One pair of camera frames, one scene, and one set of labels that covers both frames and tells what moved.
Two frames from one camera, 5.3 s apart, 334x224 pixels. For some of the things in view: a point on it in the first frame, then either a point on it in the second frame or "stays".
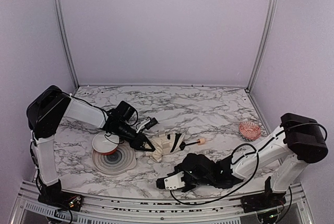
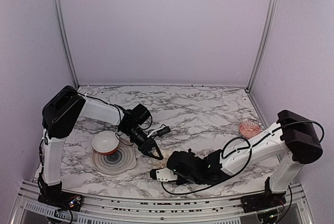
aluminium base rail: [28, 208] stays
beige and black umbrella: [167, 143] -> [163, 163]
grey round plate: [122, 161] stays
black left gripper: [137, 142] -> [145, 145]
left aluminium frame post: [73, 74] stays
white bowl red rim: [105, 143] stays
